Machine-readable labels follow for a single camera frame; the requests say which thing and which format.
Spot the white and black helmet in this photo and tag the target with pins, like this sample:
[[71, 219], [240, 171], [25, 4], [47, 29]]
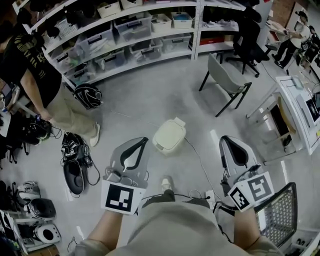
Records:
[[28, 190], [41, 208], [47, 233]]

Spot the person's beige clothing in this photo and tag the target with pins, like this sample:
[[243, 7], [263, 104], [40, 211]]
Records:
[[175, 230]]

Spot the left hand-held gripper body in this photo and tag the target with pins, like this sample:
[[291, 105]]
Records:
[[117, 197]]

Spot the cream trash bin with lid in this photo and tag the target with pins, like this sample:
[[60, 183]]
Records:
[[170, 136]]

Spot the wooden chair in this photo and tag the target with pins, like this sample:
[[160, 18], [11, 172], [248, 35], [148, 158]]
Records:
[[285, 115]]

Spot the open black case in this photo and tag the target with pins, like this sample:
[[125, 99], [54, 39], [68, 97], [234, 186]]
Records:
[[73, 176]]

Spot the white power strip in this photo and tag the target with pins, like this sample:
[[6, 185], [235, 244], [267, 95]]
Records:
[[210, 195]]

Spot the white mesh basket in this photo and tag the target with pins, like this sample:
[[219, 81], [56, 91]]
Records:
[[66, 28]]

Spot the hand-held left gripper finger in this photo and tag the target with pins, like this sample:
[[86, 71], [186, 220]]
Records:
[[142, 157], [125, 153]]

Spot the black office chair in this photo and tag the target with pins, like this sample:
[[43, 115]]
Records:
[[246, 47]]

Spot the white metal shelf unit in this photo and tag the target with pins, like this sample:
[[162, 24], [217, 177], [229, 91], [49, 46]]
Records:
[[197, 30]]

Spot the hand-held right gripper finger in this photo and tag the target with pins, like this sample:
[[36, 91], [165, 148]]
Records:
[[231, 153], [241, 153]]

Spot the person's right forearm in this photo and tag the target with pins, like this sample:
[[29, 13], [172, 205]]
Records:
[[246, 230]]

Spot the row of clear storage boxes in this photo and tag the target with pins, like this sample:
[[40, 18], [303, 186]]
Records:
[[135, 27]]

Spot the black mesh chair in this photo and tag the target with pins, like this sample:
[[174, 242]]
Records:
[[280, 212]]

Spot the person's white shoe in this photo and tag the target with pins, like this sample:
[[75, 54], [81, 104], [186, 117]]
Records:
[[167, 183]]

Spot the person's left forearm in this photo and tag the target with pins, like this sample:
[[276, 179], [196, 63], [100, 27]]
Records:
[[110, 227]]

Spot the red box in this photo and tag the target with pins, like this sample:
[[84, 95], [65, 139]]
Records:
[[212, 40]]

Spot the grey chair with black legs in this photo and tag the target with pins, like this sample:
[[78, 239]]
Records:
[[225, 77]]

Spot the black equipment heap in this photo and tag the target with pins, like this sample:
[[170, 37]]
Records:
[[32, 131]]

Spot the white table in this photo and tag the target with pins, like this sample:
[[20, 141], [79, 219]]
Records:
[[290, 90]]

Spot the white plastic basket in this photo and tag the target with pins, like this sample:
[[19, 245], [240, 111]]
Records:
[[109, 9], [182, 22], [161, 25]]

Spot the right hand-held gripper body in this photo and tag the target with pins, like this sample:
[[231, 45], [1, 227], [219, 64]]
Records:
[[260, 187]]

